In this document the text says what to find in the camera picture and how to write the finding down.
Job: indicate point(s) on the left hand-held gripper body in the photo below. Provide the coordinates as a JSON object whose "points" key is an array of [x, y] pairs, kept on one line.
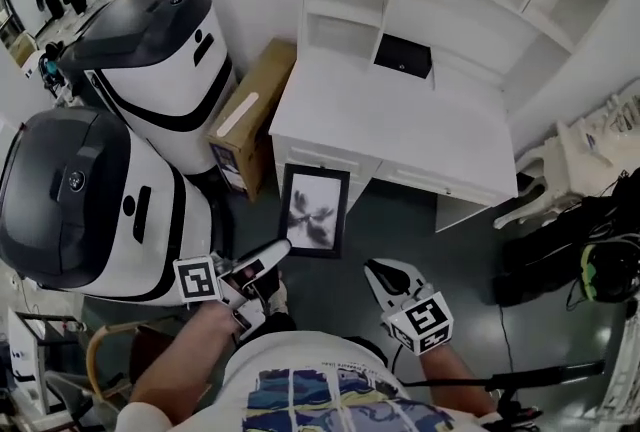
{"points": [[197, 281]]}

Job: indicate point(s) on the black pole stand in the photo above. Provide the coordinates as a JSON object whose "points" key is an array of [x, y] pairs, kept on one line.
{"points": [[540, 376]]}

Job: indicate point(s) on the person's left forearm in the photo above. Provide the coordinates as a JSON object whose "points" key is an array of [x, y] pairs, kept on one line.
{"points": [[175, 360]]}

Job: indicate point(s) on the black picture frame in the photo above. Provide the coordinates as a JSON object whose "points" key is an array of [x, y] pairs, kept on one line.
{"points": [[312, 212]]}

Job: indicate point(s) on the wooden curved chair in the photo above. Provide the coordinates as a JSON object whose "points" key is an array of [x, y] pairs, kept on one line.
{"points": [[100, 350]]}

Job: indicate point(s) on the person's light shoe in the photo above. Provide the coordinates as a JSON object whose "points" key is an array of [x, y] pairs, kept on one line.
{"points": [[278, 297]]}

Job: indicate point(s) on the white shelf cabinet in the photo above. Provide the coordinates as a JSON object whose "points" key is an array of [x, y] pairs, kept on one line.
{"points": [[400, 120]]}

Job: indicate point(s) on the brown cardboard box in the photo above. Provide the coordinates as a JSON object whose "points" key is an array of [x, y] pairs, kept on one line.
{"points": [[250, 120]]}

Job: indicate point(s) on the white panel board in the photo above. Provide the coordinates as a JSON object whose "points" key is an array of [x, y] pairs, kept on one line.
{"points": [[25, 360]]}

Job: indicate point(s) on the white black service robot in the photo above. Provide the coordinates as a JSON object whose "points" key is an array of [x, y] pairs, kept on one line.
{"points": [[100, 220], [165, 85]]}

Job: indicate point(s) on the blue black bag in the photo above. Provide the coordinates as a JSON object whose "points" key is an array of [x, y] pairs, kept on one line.
{"points": [[50, 67]]}

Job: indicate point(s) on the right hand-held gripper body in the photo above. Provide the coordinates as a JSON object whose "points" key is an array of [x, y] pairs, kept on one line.
{"points": [[420, 322]]}

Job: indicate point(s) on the person's white printed shirt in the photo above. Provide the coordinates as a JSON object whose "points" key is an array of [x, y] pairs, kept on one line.
{"points": [[300, 360]]}

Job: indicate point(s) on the black backpack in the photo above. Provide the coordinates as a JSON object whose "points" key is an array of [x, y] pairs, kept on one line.
{"points": [[540, 255]]}

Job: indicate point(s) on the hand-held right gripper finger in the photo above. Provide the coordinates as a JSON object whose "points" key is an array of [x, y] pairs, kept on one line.
{"points": [[377, 287], [400, 277]]}

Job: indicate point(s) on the black flat box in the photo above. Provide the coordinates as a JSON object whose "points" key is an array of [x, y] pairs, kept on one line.
{"points": [[402, 55]]}

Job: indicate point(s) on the cream carved vanity table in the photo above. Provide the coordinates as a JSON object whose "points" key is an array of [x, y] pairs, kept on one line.
{"points": [[575, 160]]}

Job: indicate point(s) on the white lattice rack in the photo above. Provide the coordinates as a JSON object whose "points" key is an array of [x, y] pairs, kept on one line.
{"points": [[622, 370]]}

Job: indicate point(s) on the beige crate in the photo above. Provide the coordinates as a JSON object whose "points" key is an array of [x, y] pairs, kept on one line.
{"points": [[22, 50]]}

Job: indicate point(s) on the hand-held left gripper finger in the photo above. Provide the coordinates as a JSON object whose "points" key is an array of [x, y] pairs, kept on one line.
{"points": [[267, 287], [270, 252]]}

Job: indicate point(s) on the person's right forearm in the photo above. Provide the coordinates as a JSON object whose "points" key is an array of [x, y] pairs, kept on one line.
{"points": [[450, 380]]}

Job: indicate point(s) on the black green helmet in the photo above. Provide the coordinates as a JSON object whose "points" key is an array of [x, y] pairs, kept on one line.
{"points": [[615, 280]]}

